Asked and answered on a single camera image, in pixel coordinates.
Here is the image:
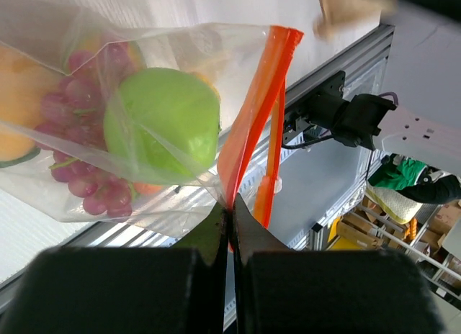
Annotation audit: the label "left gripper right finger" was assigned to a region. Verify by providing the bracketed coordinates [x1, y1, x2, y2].
[230, 197, 447, 333]

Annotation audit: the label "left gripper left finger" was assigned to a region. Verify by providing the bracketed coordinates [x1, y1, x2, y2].
[1, 204, 228, 333]

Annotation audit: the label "clear orange-zip bag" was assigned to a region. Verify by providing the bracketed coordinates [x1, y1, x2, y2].
[1, 0, 303, 237]

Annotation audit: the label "green apple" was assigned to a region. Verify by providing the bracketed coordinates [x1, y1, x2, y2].
[103, 68, 220, 185]

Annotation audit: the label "red grape bunch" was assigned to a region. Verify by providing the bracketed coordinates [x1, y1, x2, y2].
[35, 37, 142, 219]

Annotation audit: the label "yellow orange with leaf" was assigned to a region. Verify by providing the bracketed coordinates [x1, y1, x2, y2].
[1, 46, 62, 168]

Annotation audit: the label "garlic bulb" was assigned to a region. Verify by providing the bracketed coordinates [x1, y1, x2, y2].
[313, 0, 397, 40]

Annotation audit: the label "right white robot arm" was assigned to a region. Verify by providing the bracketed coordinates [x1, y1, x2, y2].
[331, 94, 460, 176]

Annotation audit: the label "cardboard boxes on shelving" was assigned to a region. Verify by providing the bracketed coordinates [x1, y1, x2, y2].
[323, 196, 460, 309]

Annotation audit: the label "green and black cloth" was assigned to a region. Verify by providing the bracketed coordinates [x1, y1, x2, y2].
[368, 153, 460, 204]

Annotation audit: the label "aluminium mounting rail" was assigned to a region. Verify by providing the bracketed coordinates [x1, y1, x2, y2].
[1, 24, 394, 286]

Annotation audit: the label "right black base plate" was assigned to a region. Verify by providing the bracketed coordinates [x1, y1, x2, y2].
[282, 71, 346, 150]

